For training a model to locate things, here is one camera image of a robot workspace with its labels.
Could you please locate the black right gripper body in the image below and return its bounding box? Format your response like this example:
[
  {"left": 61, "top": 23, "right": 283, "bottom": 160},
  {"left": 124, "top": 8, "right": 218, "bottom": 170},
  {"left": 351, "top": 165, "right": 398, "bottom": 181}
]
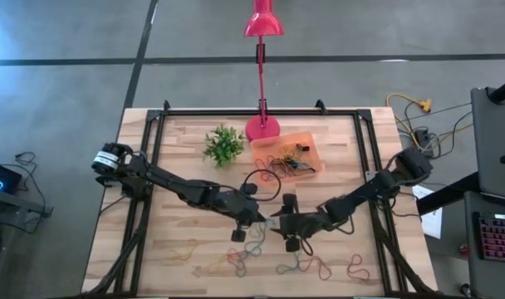
[{"left": 278, "top": 193, "right": 339, "bottom": 253}]

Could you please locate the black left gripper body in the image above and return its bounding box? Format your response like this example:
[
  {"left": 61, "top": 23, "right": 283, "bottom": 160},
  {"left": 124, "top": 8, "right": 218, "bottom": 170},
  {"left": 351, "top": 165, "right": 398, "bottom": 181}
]
[{"left": 213, "top": 184, "right": 262, "bottom": 243}]

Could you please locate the teal rubber band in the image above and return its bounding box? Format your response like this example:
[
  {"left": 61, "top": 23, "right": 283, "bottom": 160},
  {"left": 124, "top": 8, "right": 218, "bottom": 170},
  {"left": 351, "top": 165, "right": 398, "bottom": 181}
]
[
  {"left": 275, "top": 252, "right": 302, "bottom": 276},
  {"left": 233, "top": 260, "right": 249, "bottom": 279},
  {"left": 277, "top": 159, "right": 317, "bottom": 173},
  {"left": 256, "top": 218, "right": 277, "bottom": 250},
  {"left": 243, "top": 232, "right": 266, "bottom": 259}
]

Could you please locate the red rubber band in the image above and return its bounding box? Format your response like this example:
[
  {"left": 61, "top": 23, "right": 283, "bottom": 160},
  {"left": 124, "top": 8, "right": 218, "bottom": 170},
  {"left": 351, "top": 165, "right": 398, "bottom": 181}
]
[
  {"left": 258, "top": 155, "right": 281, "bottom": 183},
  {"left": 346, "top": 253, "right": 371, "bottom": 281},
  {"left": 297, "top": 255, "right": 333, "bottom": 282},
  {"left": 226, "top": 247, "right": 249, "bottom": 269}
]

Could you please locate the yellow rubber band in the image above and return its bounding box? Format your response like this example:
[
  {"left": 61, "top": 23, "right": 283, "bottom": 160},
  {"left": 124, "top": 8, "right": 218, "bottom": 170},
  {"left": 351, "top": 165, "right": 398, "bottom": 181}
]
[
  {"left": 277, "top": 143, "right": 302, "bottom": 167},
  {"left": 205, "top": 256, "right": 232, "bottom": 276},
  {"left": 168, "top": 238, "right": 200, "bottom": 263}
]

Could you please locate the orange translucent plastic bin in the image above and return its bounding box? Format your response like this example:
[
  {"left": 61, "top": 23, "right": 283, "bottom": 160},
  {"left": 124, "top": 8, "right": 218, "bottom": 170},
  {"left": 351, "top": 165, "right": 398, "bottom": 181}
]
[{"left": 250, "top": 130, "right": 325, "bottom": 184}]

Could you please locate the green plant in white pot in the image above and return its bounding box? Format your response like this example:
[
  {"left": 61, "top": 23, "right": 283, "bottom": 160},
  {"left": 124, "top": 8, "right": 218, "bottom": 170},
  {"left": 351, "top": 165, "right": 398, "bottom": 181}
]
[{"left": 202, "top": 122, "right": 248, "bottom": 169}]

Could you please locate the white paper sheet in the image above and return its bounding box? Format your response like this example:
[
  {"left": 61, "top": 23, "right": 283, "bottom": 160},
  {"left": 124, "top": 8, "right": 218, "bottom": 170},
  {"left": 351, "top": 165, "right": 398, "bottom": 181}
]
[{"left": 410, "top": 184, "right": 444, "bottom": 241}]

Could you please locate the black metal bar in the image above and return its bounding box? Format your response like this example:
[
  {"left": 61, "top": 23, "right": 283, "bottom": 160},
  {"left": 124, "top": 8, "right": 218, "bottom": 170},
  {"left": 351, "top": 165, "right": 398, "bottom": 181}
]
[{"left": 415, "top": 170, "right": 483, "bottom": 216}]

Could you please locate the black power adapter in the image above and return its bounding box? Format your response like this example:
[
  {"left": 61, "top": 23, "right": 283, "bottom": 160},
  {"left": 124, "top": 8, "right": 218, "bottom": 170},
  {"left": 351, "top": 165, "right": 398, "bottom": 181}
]
[{"left": 413, "top": 127, "right": 440, "bottom": 157}]

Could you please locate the dark grey desk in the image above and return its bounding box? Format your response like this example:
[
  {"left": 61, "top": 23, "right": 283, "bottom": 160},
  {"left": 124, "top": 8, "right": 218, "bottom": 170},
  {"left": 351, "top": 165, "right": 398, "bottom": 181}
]
[
  {"left": 463, "top": 189, "right": 505, "bottom": 299},
  {"left": 469, "top": 86, "right": 505, "bottom": 201}
]

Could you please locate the red desk lamp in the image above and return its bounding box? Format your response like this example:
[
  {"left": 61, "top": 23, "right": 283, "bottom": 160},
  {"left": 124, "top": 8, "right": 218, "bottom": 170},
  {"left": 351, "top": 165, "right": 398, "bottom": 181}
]
[{"left": 243, "top": 0, "right": 285, "bottom": 143}]

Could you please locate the black computer keyboard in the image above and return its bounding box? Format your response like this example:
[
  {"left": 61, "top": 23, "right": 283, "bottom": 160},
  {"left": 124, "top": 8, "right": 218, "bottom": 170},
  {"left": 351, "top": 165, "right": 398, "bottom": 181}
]
[{"left": 478, "top": 213, "right": 505, "bottom": 263}]

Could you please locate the black metal stand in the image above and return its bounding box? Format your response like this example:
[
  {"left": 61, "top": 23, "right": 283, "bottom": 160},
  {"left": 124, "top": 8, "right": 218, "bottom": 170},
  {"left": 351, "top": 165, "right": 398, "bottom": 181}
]
[{"left": 0, "top": 189, "right": 55, "bottom": 221}]

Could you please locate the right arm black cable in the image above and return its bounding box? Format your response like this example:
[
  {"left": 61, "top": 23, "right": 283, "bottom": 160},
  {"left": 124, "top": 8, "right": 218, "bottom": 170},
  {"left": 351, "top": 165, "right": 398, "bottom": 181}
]
[{"left": 298, "top": 213, "right": 356, "bottom": 257}]

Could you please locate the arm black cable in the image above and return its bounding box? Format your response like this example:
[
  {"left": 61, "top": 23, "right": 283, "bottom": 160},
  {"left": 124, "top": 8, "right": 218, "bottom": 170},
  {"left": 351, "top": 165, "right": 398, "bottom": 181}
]
[
  {"left": 298, "top": 213, "right": 356, "bottom": 257},
  {"left": 218, "top": 168, "right": 282, "bottom": 203}
]

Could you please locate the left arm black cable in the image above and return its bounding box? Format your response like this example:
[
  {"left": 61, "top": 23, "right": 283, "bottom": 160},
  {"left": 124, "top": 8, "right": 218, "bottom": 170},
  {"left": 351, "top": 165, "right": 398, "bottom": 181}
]
[{"left": 218, "top": 168, "right": 282, "bottom": 203}]

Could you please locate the yellow extension cord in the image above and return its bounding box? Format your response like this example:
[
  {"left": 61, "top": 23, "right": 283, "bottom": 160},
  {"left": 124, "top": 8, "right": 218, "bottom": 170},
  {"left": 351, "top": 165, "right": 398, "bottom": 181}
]
[{"left": 385, "top": 92, "right": 433, "bottom": 147}]

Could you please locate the black floor cable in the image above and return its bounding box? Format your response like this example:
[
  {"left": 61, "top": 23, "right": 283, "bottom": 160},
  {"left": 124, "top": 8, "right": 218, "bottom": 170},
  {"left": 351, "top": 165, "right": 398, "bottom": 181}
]
[{"left": 12, "top": 150, "right": 48, "bottom": 211}]

